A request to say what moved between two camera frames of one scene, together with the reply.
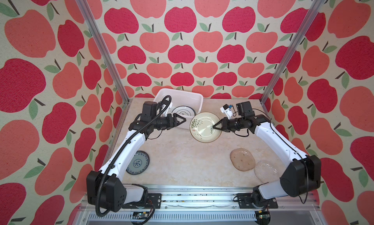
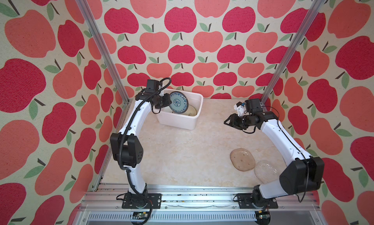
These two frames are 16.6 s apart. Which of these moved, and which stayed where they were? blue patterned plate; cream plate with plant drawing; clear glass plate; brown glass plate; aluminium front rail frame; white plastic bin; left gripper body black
Moved: left gripper body black; blue patterned plate; cream plate with plant drawing
Stayed: brown glass plate; aluminium front rail frame; clear glass plate; white plastic bin
